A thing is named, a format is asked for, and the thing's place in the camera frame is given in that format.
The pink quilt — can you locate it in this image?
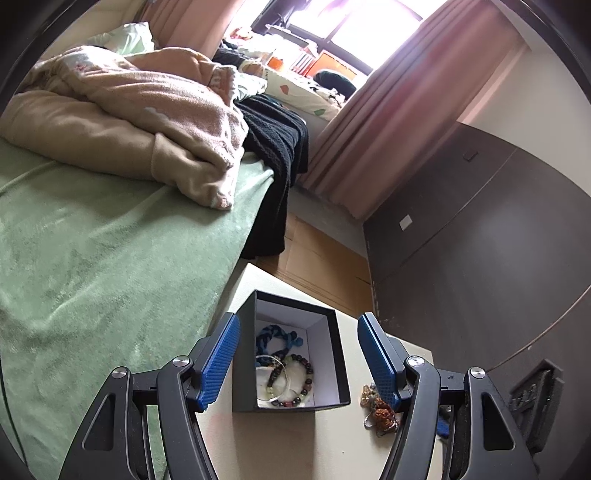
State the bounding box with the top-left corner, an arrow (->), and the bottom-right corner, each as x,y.
0,45 -> 251,212

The white printed sheet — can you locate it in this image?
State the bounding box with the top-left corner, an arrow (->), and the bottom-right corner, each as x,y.
267,71 -> 357,122

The dark bead bracelet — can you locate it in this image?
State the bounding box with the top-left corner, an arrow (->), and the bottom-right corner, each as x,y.
267,354 -> 314,408

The pale green pillow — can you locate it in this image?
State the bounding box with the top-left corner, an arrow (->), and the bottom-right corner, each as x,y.
85,21 -> 156,59

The window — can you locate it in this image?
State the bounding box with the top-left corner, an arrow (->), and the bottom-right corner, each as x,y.
256,0 -> 451,75

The narrow pink curtain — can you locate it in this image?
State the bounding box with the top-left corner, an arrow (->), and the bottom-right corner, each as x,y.
137,0 -> 242,62

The green bead bracelet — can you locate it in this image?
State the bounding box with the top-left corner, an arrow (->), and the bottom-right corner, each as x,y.
257,354 -> 297,401

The brown bead bracelet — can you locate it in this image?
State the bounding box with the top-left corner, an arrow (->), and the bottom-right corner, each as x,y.
369,398 -> 399,422

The black jewelry box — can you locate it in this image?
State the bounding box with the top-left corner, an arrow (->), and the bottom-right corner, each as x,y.
232,290 -> 352,413

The cardboard sheet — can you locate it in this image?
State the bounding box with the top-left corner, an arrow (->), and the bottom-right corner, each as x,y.
255,213 -> 373,319

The wide pink curtain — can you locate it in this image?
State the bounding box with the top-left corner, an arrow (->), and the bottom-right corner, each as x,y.
300,0 -> 533,220

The green bed blanket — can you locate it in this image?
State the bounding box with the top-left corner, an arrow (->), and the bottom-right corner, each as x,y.
0,136 -> 278,480

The silver bangle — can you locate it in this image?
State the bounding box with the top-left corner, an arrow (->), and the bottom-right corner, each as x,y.
257,354 -> 293,401

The dark wooden wardrobe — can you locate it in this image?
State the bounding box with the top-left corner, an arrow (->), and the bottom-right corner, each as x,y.
362,121 -> 591,462

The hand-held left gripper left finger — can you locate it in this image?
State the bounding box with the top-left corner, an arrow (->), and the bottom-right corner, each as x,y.
60,313 -> 241,480

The orange box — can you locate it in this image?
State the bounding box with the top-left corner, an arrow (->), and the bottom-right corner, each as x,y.
318,51 -> 357,80

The black bag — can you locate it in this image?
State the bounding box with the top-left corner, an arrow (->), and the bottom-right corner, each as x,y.
315,69 -> 358,94

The blue braided bracelet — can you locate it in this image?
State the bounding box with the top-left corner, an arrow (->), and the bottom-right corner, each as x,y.
257,324 -> 304,367

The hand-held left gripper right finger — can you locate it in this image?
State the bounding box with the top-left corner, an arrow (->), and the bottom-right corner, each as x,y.
358,313 -> 539,480

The black knitted cloth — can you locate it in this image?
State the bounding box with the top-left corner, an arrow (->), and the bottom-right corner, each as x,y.
235,93 -> 310,260

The row of books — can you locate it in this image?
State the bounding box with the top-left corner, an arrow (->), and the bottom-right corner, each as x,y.
290,50 -> 320,75

